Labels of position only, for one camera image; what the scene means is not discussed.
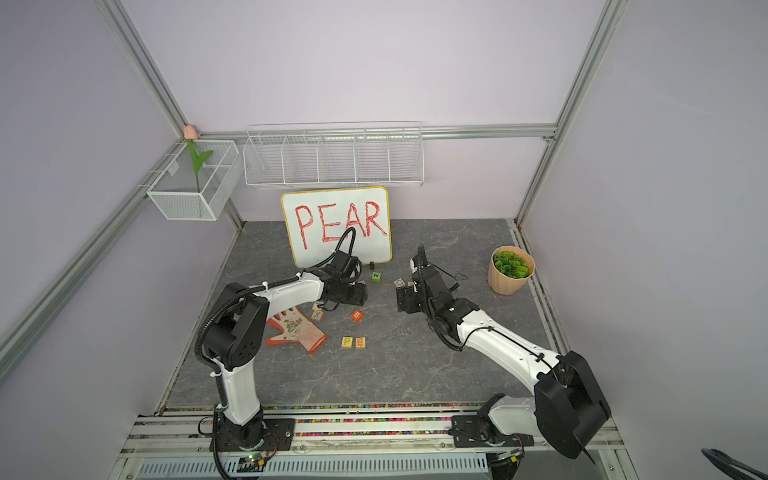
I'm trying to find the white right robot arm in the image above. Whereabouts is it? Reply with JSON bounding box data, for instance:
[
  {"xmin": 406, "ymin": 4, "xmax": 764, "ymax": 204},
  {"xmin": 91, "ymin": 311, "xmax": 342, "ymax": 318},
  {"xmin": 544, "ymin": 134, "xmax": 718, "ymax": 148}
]
[{"xmin": 396, "ymin": 263, "xmax": 612, "ymax": 459}]

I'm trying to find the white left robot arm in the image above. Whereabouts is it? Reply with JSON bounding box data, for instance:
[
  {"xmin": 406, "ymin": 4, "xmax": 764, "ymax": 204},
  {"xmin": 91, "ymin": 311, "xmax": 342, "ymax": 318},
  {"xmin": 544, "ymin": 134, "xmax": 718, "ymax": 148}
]
[{"xmin": 194, "ymin": 269, "xmax": 367, "ymax": 426}]

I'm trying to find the whiteboard with PEAR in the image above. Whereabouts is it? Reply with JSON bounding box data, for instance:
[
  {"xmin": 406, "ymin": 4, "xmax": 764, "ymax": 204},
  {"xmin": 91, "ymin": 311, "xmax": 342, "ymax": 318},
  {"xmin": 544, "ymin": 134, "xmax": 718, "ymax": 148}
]
[{"xmin": 281, "ymin": 186, "xmax": 393, "ymax": 268}]

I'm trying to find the beige plant pot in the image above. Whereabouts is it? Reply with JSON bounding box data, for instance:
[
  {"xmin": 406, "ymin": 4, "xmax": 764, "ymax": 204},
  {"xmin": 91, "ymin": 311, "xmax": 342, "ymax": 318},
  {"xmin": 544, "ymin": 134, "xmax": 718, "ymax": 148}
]
[{"xmin": 487, "ymin": 246, "xmax": 536, "ymax": 295}]

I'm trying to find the green artificial plant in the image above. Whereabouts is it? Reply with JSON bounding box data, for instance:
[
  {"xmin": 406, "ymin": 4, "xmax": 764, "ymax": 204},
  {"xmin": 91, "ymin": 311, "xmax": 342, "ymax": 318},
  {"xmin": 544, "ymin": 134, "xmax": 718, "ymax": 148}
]
[{"xmin": 493, "ymin": 251, "xmax": 531, "ymax": 279}]

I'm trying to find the small white mesh basket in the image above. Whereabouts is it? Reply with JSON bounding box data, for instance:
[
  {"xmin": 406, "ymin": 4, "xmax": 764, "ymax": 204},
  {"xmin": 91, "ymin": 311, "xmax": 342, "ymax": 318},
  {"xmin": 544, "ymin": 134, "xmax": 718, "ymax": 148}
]
[{"xmin": 148, "ymin": 140, "xmax": 244, "ymax": 221}]

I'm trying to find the pink artificial tulip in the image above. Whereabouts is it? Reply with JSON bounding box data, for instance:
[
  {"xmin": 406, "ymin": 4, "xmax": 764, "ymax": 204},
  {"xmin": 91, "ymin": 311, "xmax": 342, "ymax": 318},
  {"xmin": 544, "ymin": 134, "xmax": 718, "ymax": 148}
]
[{"xmin": 183, "ymin": 125, "xmax": 213, "ymax": 193}]

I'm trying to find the long white wire basket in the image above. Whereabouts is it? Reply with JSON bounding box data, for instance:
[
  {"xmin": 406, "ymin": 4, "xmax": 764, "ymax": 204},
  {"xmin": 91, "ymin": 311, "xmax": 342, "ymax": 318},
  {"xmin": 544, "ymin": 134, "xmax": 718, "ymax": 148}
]
[{"xmin": 243, "ymin": 121, "xmax": 425, "ymax": 189}]

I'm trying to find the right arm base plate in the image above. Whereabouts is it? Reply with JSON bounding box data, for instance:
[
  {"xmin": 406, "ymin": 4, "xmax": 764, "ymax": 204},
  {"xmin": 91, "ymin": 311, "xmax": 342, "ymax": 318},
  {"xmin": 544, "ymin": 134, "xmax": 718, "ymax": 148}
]
[{"xmin": 448, "ymin": 414, "xmax": 534, "ymax": 448}]

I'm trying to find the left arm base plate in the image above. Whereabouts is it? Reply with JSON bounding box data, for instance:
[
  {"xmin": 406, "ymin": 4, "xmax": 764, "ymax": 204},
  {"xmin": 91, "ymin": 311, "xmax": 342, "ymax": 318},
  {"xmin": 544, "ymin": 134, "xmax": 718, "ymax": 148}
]
[{"xmin": 209, "ymin": 417, "xmax": 296, "ymax": 453}]

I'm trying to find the aluminium rail front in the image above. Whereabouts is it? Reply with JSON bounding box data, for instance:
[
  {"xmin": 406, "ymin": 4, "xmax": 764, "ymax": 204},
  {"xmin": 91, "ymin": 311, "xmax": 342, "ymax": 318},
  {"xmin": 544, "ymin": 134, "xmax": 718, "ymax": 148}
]
[{"xmin": 119, "ymin": 404, "xmax": 628, "ymax": 460}]

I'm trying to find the aluminium frame post right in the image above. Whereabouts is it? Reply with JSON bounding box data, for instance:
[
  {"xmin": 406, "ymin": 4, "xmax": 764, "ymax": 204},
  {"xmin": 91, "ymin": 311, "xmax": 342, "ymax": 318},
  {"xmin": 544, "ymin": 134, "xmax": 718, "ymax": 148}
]
[{"xmin": 514, "ymin": 0, "xmax": 630, "ymax": 228}]

